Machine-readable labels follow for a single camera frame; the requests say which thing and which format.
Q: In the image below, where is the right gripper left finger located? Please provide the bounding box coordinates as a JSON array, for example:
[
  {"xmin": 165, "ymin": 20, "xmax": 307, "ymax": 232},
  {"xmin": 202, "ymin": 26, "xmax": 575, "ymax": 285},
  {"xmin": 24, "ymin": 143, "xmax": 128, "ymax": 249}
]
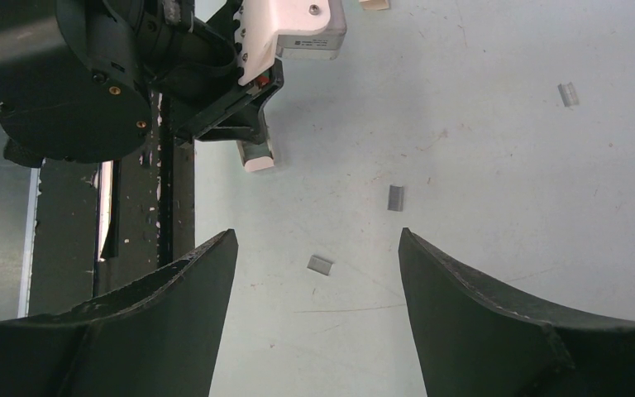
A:
[{"xmin": 0, "ymin": 229, "xmax": 238, "ymax": 396}]

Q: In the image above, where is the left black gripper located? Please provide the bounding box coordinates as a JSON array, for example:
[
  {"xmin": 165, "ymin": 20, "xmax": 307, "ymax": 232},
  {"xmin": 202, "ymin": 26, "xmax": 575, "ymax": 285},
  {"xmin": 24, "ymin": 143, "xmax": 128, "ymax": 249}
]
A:
[{"xmin": 141, "ymin": 1, "xmax": 284, "ymax": 145}]

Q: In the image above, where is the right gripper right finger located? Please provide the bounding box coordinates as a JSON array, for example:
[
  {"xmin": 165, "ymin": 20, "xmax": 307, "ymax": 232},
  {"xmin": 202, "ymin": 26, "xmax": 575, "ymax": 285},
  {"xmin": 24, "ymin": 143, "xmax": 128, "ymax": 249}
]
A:
[{"xmin": 399, "ymin": 229, "xmax": 635, "ymax": 396}]

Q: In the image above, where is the staple tray box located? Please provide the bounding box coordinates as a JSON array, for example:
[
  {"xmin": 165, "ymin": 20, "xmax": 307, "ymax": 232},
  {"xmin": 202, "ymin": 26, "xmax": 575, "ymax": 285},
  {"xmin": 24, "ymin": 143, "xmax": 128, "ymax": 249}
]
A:
[{"xmin": 237, "ymin": 131, "xmax": 275, "ymax": 173}]

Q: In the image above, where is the staple strip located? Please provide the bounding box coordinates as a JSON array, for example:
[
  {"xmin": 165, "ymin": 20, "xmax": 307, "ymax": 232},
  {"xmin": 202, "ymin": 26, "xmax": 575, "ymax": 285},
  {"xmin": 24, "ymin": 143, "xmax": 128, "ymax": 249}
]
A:
[
  {"xmin": 387, "ymin": 185, "xmax": 405, "ymax": 212},
  {"xmin": 307, "ymin": 256, "xmax": 333, "ymax": 276},
  {"xmin": 557, "ymin": 82, "xmax": 580, "ymax": 108}
]

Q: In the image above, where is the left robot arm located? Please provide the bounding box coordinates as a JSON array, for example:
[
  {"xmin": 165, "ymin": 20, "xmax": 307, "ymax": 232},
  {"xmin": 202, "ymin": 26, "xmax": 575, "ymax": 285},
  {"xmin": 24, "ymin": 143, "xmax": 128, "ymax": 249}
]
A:
[{"xmin": 0, "ymin": 1, "xmax": 284, "ymax": 168}]

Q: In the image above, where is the white staple box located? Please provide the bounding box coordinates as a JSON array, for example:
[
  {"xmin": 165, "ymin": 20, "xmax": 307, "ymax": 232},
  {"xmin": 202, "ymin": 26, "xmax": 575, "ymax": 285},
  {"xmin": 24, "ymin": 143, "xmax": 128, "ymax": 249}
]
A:
[{"xmin": 359, "ymin": 0, "xmax": 390, "ymax": 11}]

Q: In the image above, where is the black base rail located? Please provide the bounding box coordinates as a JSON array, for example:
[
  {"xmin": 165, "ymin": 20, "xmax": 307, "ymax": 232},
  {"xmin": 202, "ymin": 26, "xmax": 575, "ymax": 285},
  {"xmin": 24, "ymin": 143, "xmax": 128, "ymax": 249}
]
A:
[{"xmin": 18, "ymin": 93, "xmax": 195, "ymax": 317}]

